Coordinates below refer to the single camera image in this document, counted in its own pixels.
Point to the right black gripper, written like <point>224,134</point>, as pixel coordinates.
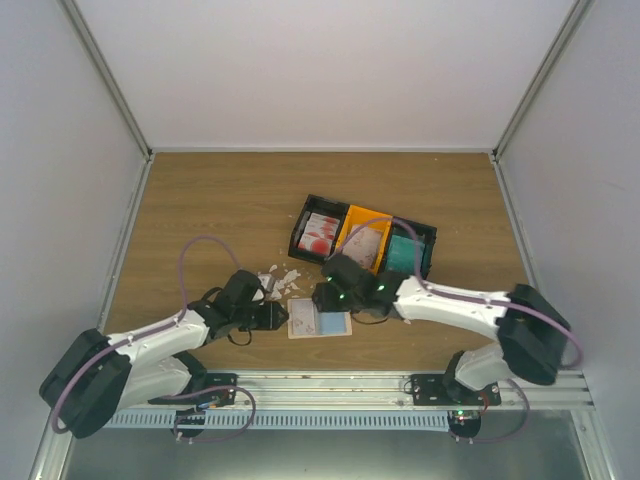
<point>325,302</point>

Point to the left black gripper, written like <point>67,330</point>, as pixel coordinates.
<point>270,321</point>

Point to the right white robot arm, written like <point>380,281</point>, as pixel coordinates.
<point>528,336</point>

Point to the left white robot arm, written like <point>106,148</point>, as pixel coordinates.
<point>100,375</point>

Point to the white patterned card stack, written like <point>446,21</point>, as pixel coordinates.
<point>363,247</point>

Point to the red card stack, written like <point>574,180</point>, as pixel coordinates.
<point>318,234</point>

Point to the left black card bin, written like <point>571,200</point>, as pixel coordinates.
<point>320,205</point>

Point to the black card bin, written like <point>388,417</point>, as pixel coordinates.
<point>423,232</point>
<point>320,205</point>

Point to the teal card stack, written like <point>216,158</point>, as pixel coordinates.
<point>401,255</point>

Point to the orange card bin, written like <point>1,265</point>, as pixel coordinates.
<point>357,218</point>

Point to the right black card bin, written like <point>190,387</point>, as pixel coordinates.
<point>423,232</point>

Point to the aluminium front rail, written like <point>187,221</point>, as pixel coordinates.
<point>389,390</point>

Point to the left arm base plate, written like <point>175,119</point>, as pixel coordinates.
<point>206,392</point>

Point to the slotted cable duct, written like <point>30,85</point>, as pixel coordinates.
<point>286,420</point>

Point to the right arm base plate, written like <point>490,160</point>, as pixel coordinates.
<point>464,408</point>

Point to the left aluminium frame post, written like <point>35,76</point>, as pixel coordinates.
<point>98,60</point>

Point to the aluminium frame post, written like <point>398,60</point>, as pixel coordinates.
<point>98,60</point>
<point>566,31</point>

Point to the right aluminium frame post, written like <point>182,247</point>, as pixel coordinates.
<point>566,31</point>

